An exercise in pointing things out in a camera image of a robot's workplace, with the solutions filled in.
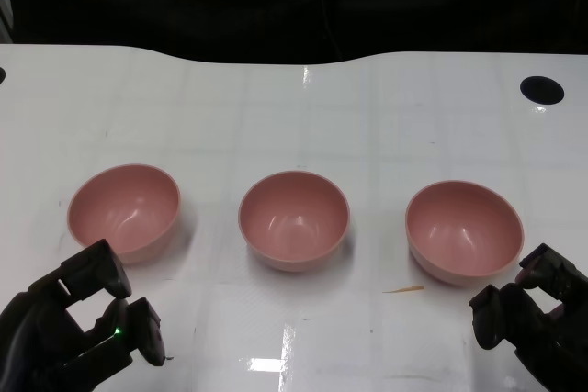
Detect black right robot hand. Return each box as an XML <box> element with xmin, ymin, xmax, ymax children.
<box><xmin>468</xmin><ymin>242</ymin><xmax>588</xmax><ymax>392</ymax></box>

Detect thin hanging background cable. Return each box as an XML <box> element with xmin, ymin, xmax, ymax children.
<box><xmin>320</xmin><ymin>0</ymin><xmax>344</xmax><ymax>61</ymax></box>

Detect pink plastic bowl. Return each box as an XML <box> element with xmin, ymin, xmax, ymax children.
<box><xmin>237</xmin><ymin>170</ymin><xmax>351</xmax><ymax>273</ymax></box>
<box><xmin>67</xmin><ymin>162</ymin><xmax>182</xmax><ymax>265</ymax></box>
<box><xmin>404</xmin><ymin>180</ymin><xmax>526</xmax><ymax>286</ymax></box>

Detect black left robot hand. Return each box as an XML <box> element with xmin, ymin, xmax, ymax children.
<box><xmin>0</xmin><ymin>239</ymin><xmax>167</xmax><ymax>392</ymax></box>

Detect white background object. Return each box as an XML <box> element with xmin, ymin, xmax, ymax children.
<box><xmin>0</xmin><ymin>0</ymin><xmax>15</xmax><ymax>46</ymax></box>

